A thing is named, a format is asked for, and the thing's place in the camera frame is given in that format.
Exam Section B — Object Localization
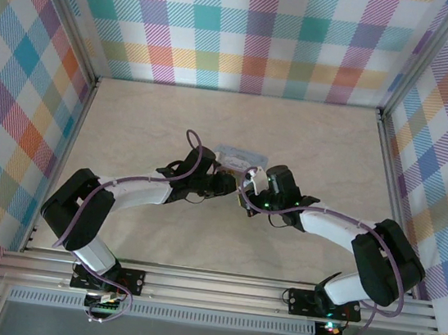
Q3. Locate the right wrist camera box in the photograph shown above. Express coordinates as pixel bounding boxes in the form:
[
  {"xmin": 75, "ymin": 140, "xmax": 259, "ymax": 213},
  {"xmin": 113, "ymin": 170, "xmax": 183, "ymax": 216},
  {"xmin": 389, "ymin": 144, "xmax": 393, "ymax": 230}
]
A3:
[{"xmin": 242, "ymin": 165, "xmax": 270, "ymax": 195}]

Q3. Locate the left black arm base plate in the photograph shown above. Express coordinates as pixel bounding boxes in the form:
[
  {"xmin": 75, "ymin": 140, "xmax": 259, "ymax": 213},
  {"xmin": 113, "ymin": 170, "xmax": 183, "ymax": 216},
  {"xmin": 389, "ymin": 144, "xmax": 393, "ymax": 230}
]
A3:
[{"xmin": 69, "ymin": 261, "xmax": 147, "ymax": 298}]

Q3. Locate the aluminium table side rail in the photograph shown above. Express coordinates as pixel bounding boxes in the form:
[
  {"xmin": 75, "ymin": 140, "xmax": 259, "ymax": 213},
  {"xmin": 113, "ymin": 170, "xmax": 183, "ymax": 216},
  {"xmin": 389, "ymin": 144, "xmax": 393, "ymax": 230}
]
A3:
[
  {"xmin": 353, "ymin": 108, "xmax": 443, "ymax": 301},
  {"xmin": 20, "ymin": 69, "xmax": 103, "ymax": 260}
]

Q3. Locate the grey slotted cable duct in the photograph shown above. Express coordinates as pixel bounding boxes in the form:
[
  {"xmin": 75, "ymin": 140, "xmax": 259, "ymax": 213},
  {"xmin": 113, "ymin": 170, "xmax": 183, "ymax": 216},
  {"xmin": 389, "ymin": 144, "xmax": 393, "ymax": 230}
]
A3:
[{"xmin": 7, "ymin": 282, "xmax": 319, "ymax": 335}]

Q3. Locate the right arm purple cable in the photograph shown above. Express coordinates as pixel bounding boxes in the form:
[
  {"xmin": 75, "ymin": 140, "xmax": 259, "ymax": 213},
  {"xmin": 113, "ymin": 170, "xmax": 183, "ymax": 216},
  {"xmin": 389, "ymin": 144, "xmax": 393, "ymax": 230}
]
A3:
[{"xmin": 222, "ymin": 165, "xmax": 419, "ymax": 335}]

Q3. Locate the cartoon dog tin box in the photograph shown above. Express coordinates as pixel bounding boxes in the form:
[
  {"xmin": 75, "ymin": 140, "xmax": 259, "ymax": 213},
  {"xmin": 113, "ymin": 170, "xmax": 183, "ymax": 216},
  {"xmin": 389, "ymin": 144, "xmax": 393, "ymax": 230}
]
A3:
[{"xmin": 211, "ymin": 142, "xmax": 271, "ymax": 174}]

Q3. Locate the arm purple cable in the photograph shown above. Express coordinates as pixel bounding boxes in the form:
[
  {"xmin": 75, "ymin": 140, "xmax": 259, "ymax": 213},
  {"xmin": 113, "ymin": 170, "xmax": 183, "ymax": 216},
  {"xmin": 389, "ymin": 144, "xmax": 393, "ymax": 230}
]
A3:
[
  {"xmin": 222, "ymin": 165, "xmax": 419, "ymax": 335},
  {"xmin": 42, "ymin": 113, "xmax": 207, "ymax": 334}
]

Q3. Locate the aluminium mounting rail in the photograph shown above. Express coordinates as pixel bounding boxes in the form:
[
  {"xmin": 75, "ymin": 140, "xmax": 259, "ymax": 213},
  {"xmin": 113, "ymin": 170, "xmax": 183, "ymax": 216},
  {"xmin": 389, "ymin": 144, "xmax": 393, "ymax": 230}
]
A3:
[{"xmin": 0, "ymin": 242, "xmax": 441, "ymax": 335}]

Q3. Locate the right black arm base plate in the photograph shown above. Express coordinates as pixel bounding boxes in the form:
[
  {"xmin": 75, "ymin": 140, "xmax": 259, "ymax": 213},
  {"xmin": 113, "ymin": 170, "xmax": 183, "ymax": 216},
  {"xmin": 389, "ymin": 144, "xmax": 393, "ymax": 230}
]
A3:
[{"xmin": 286, "ymin": 286, "xmax": 364, "ymax": 324}]

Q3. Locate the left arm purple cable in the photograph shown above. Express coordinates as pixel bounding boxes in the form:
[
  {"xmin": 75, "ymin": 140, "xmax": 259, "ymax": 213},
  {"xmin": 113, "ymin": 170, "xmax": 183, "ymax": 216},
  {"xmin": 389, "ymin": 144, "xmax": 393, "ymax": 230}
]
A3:
[{"xmin": 42, "ymin": 113, "xmax": 207, "ymax": 334}]

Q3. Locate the aluminium frame post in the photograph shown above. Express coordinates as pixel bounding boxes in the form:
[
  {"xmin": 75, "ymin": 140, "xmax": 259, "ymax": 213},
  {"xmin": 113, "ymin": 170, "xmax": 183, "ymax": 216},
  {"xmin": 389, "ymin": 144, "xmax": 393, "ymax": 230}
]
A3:
[
  {"xmin": 16, "ymin": 0, "xmax": 110, "ymax": 89},
  {"xmin": 378, "ymin": 0, "xmax": 448, "ymax": 126}
]

